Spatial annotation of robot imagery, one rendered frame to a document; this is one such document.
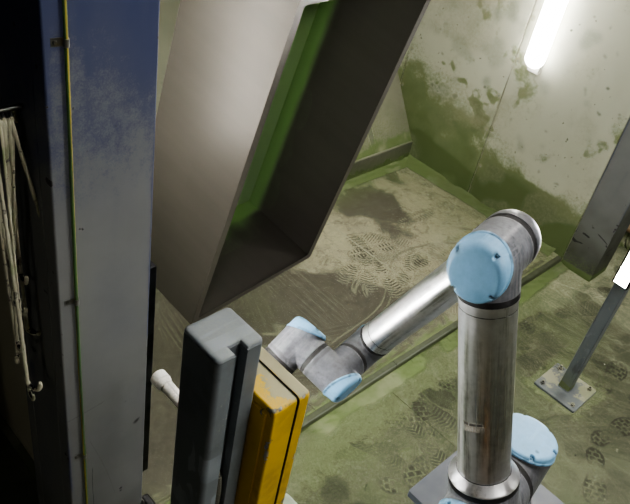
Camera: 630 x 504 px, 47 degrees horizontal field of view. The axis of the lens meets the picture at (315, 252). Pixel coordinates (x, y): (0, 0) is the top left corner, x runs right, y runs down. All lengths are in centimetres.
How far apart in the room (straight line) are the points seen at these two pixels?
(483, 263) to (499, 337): 16
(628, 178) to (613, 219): 23
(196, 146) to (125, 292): 79
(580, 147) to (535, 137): 25
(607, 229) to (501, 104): 84
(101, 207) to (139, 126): 15
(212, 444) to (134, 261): 58
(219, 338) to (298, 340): 101
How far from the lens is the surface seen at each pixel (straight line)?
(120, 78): 111
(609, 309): 303
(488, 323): 136
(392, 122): 429
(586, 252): 397
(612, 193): 380
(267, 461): 86
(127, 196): 122
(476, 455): 156
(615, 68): 367
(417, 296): 161
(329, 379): 171
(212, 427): 78
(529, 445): 175
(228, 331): 73
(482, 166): 414
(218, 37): 188
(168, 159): 218
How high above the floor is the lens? 215
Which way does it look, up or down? 37 degrees down
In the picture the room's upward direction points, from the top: 12 degrees clockwise
